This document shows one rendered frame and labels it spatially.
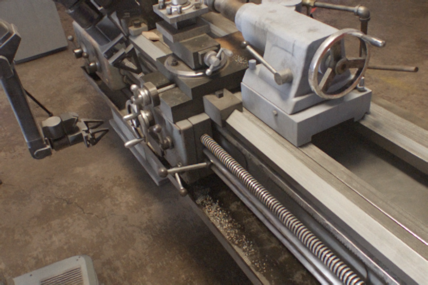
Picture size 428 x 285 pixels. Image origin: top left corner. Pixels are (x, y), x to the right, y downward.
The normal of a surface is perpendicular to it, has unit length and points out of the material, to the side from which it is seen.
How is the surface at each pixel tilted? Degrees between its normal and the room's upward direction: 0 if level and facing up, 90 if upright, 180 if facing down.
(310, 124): 90
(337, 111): 90
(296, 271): 0
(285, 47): 82
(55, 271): 0
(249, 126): 36
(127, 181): 0
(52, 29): 90
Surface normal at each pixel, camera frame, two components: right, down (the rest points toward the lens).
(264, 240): -0.10, -0.81
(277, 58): -0.86, 0.15
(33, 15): 0.58, 0.43
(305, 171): -0.58, -0.45
